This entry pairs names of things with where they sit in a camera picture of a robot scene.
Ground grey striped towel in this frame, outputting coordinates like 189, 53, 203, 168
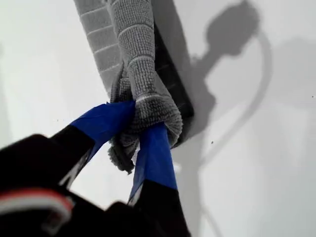
74, 0, 196, 173

